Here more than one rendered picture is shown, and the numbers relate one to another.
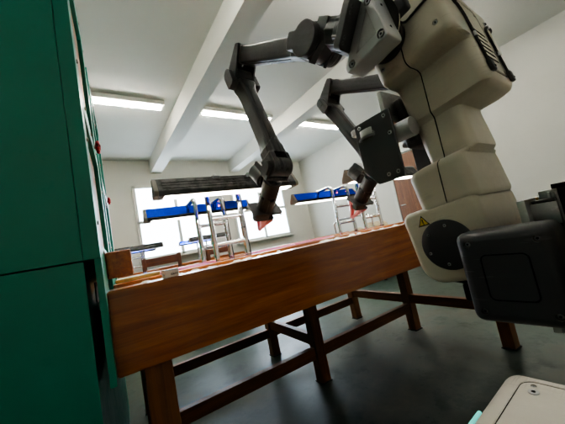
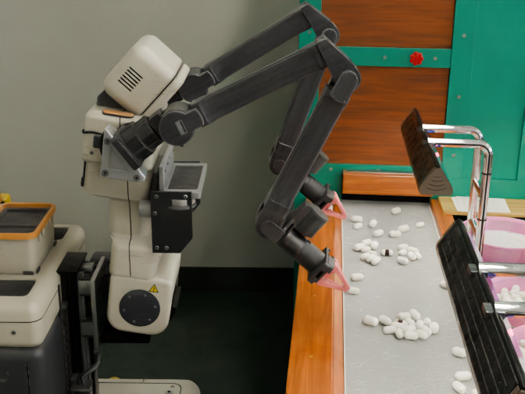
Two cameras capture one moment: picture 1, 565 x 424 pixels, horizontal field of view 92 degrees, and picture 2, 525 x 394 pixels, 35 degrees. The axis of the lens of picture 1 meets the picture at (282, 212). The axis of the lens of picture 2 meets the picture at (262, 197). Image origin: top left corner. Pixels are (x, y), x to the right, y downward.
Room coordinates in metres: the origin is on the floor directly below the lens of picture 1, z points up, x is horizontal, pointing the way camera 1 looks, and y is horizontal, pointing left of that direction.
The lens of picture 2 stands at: (2.06, -1.85, 1.68)
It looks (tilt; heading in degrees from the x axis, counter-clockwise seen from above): 19 degrees down; 126
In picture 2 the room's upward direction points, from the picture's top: 1 degrees clockwise
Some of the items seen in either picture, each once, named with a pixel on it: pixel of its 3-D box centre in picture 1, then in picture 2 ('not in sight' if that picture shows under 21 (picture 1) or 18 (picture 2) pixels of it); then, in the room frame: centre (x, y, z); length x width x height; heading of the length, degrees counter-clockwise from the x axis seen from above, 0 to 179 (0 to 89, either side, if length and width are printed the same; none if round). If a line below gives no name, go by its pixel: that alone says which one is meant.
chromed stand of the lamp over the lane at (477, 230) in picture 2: (234, 227); (448, 209); (1.20, 0.22, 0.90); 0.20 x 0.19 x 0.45; 121
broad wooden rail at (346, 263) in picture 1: (372, 254); (317, 350); (1.13, -0.33, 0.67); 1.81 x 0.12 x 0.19; 121
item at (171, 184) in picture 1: (232, 183); (423, 146); (1.13, 0.18, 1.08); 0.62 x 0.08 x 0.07; 121
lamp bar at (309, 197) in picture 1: (324, 195); not in sight; (2.12, -0.35, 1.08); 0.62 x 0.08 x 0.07; 121
